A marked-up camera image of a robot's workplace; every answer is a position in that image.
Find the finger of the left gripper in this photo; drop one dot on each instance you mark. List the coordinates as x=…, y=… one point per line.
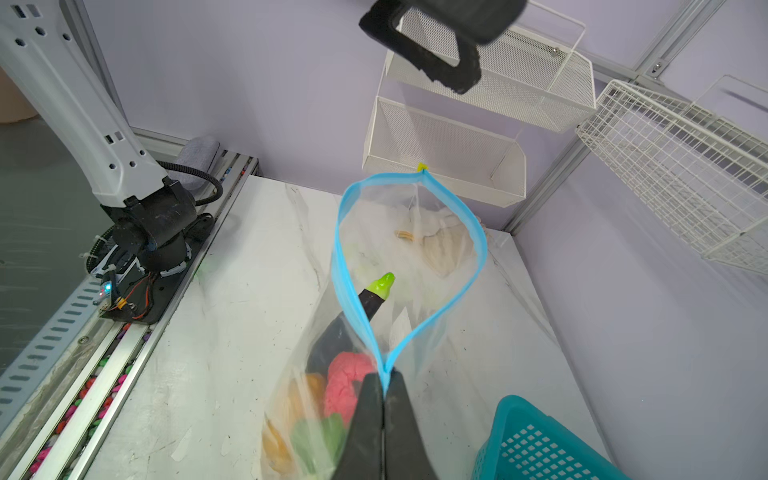
x=432, y=48

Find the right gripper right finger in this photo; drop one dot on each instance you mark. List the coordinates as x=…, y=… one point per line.
x=404, y=454

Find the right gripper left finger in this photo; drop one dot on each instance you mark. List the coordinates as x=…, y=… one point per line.
x=362, y=456

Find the pink dragonfruit toy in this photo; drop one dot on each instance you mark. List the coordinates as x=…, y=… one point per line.
x=345, y=376

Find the teal plastic basket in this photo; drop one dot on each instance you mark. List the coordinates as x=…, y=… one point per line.
x=525, y=443

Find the dark eggplant toy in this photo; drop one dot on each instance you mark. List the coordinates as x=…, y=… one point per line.
x=341, y=335

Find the clear zip top bag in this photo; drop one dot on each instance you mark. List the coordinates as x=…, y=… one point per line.
x=409, y=333

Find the yellow lemon toy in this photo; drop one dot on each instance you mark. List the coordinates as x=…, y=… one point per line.
x=300, y=399

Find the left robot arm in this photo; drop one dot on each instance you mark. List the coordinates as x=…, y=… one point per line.
x=150, y=211

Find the white mesh two-tier shelf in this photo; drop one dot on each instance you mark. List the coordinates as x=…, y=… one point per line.
x=535, y=82

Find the beige cloth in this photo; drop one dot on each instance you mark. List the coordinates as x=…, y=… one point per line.
x=439, y=236

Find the grey cloth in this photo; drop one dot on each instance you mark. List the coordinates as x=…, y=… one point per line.
x=199, y=153

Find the white wire basket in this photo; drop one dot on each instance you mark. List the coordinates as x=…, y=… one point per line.
x=700, y=173

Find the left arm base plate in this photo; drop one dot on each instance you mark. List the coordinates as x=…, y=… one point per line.
x=137, y=290

